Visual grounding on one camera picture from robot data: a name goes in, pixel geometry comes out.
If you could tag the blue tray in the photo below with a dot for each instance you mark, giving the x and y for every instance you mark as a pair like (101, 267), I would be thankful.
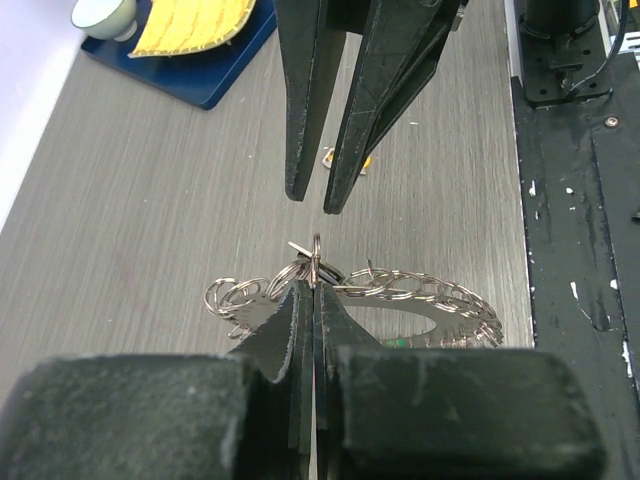
(200, 79)

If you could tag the large silver keyring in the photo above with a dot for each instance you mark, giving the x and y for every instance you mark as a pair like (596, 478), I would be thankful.
(454, 316)

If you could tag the light green bowl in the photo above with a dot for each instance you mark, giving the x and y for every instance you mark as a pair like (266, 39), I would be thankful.
(106, 19)

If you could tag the green key tag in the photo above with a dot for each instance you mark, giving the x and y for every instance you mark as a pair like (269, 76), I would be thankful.
(397, 343)

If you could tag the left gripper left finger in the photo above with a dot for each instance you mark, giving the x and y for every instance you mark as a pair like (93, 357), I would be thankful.
(242, 415)

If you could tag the yellow key tag with key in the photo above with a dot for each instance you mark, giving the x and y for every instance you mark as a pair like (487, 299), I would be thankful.
(328, 158)

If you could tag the black key tag with key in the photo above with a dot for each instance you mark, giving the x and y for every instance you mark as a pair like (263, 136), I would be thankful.
(325, 272)

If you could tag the yellow woven bamboo plate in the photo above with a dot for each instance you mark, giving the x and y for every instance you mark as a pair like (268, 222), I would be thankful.
(183, 27)

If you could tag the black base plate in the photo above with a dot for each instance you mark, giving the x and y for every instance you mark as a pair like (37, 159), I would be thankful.
(579, 178)

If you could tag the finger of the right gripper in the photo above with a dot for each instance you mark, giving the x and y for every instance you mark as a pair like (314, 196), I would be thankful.
(311, 41)
(401, 46)

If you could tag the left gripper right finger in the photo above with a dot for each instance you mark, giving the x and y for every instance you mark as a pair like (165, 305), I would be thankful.
(445, 413)

